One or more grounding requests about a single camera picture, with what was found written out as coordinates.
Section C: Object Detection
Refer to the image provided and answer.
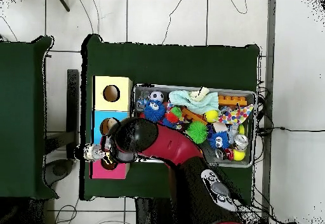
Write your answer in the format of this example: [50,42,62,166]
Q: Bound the light wooden block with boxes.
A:
[213,121,229,133]

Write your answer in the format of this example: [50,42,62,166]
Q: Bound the blue spiky ball with eyes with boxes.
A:
[143,99,166,122]

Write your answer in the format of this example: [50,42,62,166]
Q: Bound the yellow plush duck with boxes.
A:
[103,152,115,165]

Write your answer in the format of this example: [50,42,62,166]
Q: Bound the small blue spiky ball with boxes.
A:
[208,131,230,150]

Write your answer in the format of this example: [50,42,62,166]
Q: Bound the black upright panel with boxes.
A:
[44,69,81,187]

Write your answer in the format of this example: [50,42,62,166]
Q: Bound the wooden box with three holes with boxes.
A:
[90,75,133,180]

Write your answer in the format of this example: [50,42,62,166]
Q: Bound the yellow ball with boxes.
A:
[232,149,246,162]

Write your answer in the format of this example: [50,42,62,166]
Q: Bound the silver metal can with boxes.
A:
[233,133,249,150]

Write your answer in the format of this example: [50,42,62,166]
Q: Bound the colourful polka dot cloth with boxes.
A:
[218,103,255,126]

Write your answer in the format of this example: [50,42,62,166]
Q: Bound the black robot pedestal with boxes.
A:
[135,197,176,224]

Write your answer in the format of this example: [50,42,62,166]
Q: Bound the cream yellow cloth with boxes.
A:
[189,86,211,102]

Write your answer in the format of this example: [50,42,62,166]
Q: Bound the large green spiky ball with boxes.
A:
[185,121,209,144]

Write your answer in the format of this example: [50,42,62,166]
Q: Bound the mint green cloth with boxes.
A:
[168,89,220,115]

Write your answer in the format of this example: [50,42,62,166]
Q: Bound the silver wire mesh bin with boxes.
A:
[128,82,257,168]

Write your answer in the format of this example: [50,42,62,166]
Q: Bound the black and white soccer ball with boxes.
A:
[149,90,165,103]

